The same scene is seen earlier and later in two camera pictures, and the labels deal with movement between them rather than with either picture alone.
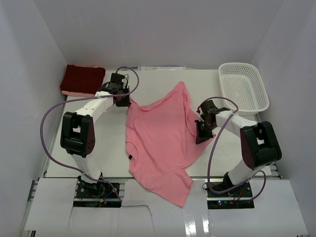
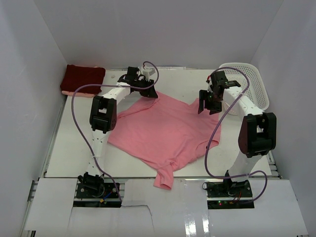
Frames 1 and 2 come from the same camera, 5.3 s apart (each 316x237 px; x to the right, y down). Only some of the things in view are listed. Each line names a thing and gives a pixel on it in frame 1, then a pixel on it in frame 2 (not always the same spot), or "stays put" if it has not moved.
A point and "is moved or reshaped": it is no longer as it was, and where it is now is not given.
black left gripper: (122, 100) -> (147, 87)
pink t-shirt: (161, 145) is moved or reshaped
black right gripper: (203, 133) -> (210, 104)
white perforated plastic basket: (240, 82) stays put
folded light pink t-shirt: (78, 94) stays put
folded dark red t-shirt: (82, 79) stays put
